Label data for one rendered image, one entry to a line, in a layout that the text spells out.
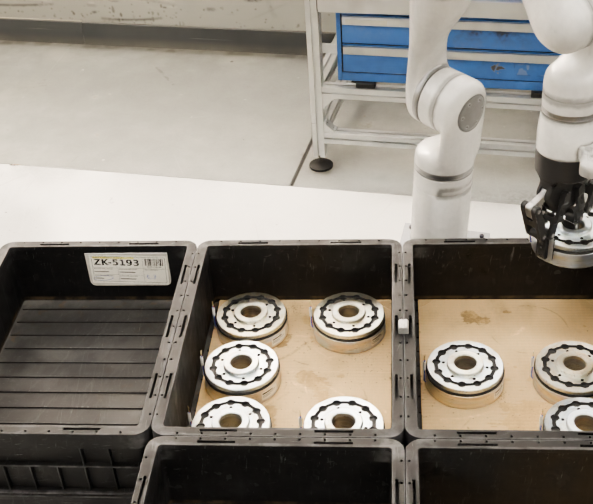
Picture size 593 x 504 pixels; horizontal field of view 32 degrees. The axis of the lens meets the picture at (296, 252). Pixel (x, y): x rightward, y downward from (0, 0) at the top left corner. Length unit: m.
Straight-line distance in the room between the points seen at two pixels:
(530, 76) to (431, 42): 1.76
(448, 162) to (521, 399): 0.38
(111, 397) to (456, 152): 0.61
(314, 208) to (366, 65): 1.35
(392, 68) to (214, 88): 1.00
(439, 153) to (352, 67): 1.78
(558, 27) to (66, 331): 0.83
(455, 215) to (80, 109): 2.60
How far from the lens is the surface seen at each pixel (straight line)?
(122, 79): 4.26
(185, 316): 1.42
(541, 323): 1.54
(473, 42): 3.23
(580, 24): 1.21
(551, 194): 1.33
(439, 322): 1.53
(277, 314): 1.51
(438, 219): 1.65
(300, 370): 1.46
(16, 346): 1.59
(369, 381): 1.44
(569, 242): 1.40
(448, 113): 1.53
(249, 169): 3.53
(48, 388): 1.51
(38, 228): 2.08
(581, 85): 1.26
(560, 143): 1.29
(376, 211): 2.01
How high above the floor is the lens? 1.80
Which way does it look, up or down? 35 degrees down
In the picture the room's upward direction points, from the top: 4 degrees counter-clockwise
